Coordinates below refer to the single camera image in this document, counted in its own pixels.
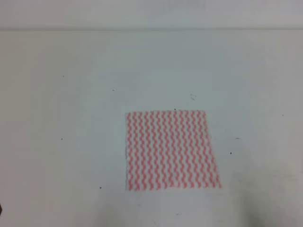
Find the pink white wavy-striped towel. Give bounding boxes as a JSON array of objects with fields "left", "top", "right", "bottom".
[{"left": 125, "top": 109, "right": 222, "bottom": 192}]

